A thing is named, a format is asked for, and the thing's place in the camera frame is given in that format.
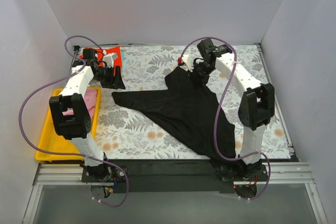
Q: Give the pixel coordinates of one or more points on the teal folded t-shirt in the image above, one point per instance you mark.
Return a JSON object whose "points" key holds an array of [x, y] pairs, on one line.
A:
{"points": [[122, 56]]}

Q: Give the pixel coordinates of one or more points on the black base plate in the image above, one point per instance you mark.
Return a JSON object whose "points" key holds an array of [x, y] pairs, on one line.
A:
{"points": [[173, 175]]}

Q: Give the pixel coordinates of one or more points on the aluminium frame rail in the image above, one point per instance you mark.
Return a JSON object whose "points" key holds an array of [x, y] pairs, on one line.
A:
{"points": [[71, 174]]}

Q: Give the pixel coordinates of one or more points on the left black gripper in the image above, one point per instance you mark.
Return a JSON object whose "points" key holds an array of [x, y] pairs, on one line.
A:
{"points": [[111, 76]]}

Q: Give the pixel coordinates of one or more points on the pink t-shirt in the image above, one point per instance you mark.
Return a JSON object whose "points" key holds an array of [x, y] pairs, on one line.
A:
{"points": [[90, 99]]}

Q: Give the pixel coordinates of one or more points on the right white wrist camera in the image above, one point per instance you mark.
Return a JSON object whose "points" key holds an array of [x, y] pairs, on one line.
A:
{"points": [[186, 61]]}

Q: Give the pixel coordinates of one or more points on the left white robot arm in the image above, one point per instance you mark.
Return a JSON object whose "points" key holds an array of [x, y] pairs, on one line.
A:
{"points": [[70, 115]]}

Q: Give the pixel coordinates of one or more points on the red folded t-shirt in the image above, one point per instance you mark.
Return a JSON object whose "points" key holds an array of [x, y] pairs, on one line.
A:
{"points": [[101, 58]]}

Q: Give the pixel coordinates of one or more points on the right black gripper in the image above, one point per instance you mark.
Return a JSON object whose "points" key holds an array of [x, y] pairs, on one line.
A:
{"points": [[198, 74]]}

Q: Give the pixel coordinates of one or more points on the black t-shirt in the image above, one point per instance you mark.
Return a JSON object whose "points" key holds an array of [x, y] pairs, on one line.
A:
{"points": [[187, 113]]}

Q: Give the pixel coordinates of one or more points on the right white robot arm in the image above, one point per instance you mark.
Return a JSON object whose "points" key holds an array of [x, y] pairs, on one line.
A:
{"points": [[256, 108]]}

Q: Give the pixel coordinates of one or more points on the yellow plastic tray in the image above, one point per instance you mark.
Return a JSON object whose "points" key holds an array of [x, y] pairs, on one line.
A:
{"points": [[52, 142]]}

